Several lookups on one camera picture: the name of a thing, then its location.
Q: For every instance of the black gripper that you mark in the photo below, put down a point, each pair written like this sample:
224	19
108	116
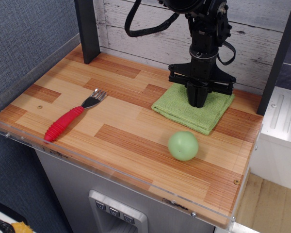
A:
201	76

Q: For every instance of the green cloth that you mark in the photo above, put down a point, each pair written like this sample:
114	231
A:
174	105

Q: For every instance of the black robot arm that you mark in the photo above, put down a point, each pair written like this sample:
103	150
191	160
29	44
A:
209	28

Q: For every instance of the green round fruit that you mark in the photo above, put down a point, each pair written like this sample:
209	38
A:
183	145

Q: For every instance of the white toy sink counter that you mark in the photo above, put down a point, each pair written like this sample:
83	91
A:
271	158

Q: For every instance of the silver toy dishwasher front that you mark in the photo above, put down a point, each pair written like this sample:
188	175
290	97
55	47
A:
94	201

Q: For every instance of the yellow object at corner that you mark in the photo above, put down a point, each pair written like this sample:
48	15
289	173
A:
21	227

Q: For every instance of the black white box corner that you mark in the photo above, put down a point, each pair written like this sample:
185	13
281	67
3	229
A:
7	217

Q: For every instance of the dark right frame post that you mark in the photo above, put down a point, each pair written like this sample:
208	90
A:
275	70

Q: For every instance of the red handled metal fork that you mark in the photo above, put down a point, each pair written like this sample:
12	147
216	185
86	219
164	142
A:
63	122

